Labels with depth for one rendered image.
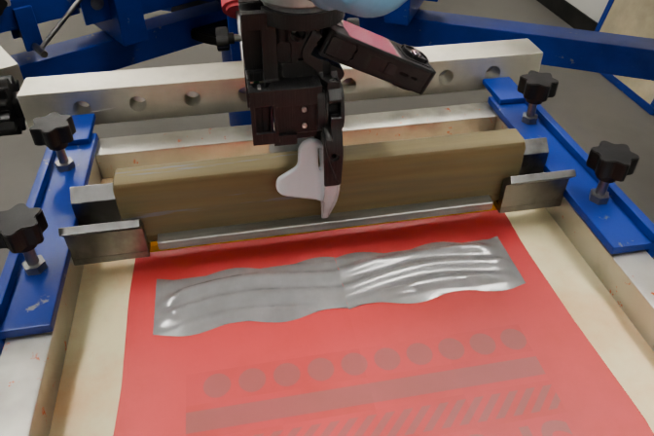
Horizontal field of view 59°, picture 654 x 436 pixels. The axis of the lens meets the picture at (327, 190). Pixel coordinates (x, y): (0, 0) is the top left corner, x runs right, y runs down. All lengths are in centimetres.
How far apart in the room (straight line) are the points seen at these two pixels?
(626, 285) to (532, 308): 9
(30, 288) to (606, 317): 52
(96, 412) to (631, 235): 51
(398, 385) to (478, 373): 7
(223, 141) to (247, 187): 17
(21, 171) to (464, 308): 226
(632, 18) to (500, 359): 286
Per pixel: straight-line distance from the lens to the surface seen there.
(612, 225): 64
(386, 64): 52
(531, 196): 65
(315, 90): 49
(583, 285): 63
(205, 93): 77
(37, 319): 55
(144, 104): 79
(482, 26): 124
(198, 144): 73
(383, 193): 59
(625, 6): 336
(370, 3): 27
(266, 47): 49
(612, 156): 63
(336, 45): 49
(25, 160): 272
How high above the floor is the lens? 138
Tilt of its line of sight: 38 degrees down
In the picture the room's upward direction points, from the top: straight up
